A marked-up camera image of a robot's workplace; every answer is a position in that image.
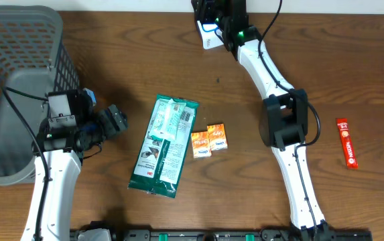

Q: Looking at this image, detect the red Nescafe stick box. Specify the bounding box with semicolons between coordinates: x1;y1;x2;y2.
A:
336;118;359;169

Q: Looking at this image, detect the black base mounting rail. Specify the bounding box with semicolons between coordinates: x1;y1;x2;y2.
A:
69;228;373;241

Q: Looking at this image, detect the light green wipes pack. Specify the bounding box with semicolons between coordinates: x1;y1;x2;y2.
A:
149;98;186;141

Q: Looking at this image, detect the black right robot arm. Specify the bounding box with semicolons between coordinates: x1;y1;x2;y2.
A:
191;0;334;240

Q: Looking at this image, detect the green 3M product pouch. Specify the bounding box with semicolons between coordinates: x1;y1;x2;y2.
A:
128;94;199;198

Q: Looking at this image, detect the grey plastic shopping basket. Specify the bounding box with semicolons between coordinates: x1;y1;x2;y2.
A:
0;5;80;185

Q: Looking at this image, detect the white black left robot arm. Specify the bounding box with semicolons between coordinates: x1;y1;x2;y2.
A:
21;88;128;240

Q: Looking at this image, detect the white cube barcode scanner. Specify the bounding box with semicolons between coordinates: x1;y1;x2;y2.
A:
196;21;224;50

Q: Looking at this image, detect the orange white small packet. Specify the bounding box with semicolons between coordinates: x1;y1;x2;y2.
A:
191;131;212;159

